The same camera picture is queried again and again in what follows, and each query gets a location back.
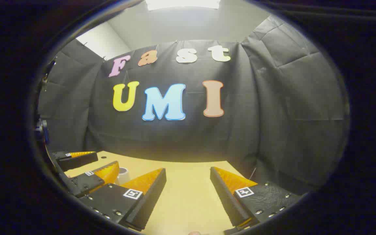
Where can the black backdrop cloth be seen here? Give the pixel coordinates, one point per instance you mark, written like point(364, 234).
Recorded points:
point(273, 114)

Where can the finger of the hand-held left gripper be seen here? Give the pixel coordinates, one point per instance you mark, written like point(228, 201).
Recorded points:
point(77, 161)
point(83, 182)

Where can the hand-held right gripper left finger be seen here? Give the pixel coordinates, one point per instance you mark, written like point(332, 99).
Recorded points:
point(152, 199)

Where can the ceiling light panel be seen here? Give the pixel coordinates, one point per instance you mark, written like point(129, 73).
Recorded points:
point(181, 4)

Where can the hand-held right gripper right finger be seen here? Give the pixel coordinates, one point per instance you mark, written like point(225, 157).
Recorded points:
point(227, 199)

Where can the light wooden desktop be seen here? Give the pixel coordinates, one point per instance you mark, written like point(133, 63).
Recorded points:
point(188, 195)

